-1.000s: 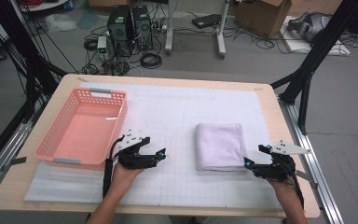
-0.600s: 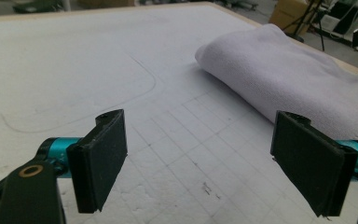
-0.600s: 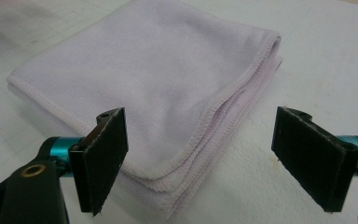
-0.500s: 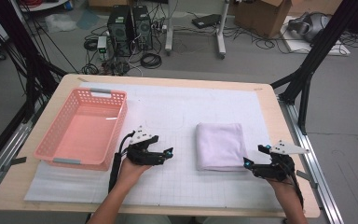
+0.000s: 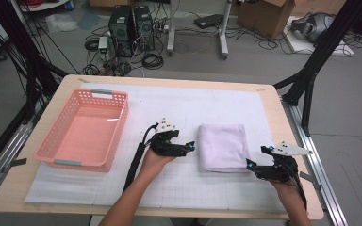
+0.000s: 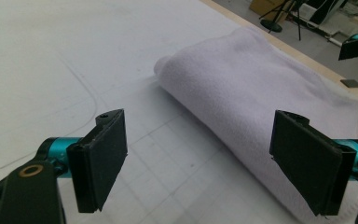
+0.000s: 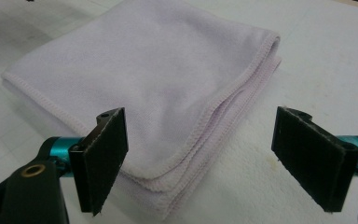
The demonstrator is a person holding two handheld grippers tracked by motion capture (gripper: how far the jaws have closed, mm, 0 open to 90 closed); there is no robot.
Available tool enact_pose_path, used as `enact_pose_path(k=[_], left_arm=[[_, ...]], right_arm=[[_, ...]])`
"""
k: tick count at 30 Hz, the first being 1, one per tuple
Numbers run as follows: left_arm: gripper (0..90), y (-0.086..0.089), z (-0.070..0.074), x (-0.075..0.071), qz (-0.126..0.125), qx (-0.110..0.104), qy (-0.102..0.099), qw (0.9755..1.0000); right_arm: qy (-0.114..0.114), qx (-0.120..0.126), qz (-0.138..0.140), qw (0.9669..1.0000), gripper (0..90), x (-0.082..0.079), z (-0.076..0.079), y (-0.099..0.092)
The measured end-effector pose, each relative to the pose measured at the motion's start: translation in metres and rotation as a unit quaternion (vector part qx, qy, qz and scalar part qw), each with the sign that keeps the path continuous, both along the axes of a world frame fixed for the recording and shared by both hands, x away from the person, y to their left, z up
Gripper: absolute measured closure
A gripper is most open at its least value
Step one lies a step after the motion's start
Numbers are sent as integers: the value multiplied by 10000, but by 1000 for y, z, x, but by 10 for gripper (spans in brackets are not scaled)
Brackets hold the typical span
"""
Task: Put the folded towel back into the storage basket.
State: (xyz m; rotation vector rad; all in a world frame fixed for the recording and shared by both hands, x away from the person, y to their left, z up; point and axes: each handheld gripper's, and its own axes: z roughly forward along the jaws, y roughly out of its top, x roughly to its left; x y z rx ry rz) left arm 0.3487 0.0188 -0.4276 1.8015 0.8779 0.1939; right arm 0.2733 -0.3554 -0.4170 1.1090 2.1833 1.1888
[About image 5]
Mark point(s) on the slim black computer tower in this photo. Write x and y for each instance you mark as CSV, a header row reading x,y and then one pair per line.
x,y
144,28

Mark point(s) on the aluminium rail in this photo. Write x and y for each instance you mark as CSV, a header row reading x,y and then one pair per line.
x,y
330,201
3,160

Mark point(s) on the person's right hand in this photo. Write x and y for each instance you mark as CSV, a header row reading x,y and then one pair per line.
x,y
287,191

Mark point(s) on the white metal stand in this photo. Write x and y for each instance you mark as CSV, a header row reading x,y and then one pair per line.
x,y
171,31

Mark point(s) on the white power unit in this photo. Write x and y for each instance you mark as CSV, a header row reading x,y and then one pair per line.
x,y
103,45

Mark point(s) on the large black computer tower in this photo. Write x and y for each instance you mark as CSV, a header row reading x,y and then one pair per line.
x,y
121,28

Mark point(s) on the pink plastic basket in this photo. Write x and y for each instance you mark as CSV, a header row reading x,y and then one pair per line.
x,y
85,135

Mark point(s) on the black frame post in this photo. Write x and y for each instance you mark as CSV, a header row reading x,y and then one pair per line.
x,y
323,40
15,34

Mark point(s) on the lavender printed cloth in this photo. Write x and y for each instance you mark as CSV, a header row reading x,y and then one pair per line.
x,y
223,147

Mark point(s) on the white round table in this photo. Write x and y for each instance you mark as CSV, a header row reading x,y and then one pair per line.
x,y
47,6

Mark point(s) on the clear plastic bag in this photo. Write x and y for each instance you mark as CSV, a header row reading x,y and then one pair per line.
x,y
61,23

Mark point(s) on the white floor board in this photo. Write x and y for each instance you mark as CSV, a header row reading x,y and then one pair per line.
x,y
298,47

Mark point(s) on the person's left hand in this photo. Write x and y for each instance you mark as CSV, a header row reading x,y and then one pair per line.
x,y
152,164

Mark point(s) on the white grid mat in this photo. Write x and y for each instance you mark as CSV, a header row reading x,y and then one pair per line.
x,y
185,100

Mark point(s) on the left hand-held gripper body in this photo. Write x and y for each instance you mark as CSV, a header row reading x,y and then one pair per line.
x,y
165,146

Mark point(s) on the grey metal bracket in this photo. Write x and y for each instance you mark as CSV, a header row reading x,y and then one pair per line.
x,y
311,179
14,164

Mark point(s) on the open cardboard box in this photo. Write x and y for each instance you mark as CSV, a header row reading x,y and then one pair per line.
x,y
264,17

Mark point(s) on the flat black device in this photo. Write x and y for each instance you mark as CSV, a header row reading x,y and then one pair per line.
x,y
208,21

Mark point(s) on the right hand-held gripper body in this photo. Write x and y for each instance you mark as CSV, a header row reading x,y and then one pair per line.
x,y
276,172

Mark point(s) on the grey and black device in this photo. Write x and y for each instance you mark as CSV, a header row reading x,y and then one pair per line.
x,y
312,26

